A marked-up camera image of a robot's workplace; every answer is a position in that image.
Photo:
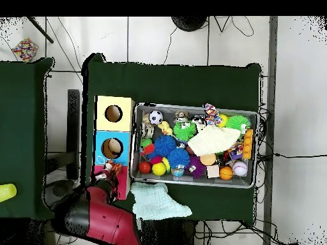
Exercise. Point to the yellow plush toy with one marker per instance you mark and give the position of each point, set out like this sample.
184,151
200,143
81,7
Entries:
164,127

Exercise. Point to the cream waffle cloth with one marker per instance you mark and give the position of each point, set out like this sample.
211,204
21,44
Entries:
213,141

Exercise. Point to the orange striped plush tiger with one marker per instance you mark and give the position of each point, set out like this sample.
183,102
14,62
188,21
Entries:
114,167

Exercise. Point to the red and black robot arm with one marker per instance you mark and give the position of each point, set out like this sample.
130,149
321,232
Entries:
107,219

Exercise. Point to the wooden box with three holes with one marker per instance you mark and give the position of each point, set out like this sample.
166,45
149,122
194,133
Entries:
124,148

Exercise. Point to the clear mesh bin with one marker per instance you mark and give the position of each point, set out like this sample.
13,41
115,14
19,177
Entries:
194,182

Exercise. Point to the large blue spiky ball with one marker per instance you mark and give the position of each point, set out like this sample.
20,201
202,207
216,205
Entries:
164,146

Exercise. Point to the small soccer ball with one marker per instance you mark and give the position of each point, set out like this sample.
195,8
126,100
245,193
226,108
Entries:
156,117

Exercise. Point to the yellow-green ball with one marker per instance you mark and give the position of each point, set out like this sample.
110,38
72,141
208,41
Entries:
159,169

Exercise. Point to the red ball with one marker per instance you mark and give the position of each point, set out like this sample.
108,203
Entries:
144,167

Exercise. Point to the purple spiky ball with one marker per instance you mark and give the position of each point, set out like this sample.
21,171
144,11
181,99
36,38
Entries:
195,167

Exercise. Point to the multicoloured patterned cloth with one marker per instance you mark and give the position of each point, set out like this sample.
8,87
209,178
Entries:
212,113

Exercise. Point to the dark green tablecloth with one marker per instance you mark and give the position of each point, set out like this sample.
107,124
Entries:
173,81
23,138

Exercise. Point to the yellow tennis ball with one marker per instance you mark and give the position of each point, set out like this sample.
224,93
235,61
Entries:
223,120

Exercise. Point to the mint green cloth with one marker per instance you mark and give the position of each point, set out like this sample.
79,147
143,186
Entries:
153,201

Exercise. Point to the small orange basketball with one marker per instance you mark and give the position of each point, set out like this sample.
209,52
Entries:
226,173

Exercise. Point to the white baseball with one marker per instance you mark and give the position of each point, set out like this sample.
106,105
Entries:
239,168

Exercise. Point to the black chair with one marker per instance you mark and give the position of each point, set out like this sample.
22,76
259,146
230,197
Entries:
73,132

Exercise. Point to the black round stand base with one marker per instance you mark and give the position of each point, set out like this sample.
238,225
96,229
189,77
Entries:
188,22

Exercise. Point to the black rod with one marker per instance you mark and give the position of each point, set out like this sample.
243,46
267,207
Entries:
40,29

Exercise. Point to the multicoloured patterned object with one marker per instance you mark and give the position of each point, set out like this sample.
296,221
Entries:
24,49

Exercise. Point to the yellow cup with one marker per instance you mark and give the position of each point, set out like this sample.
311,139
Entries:
7,192

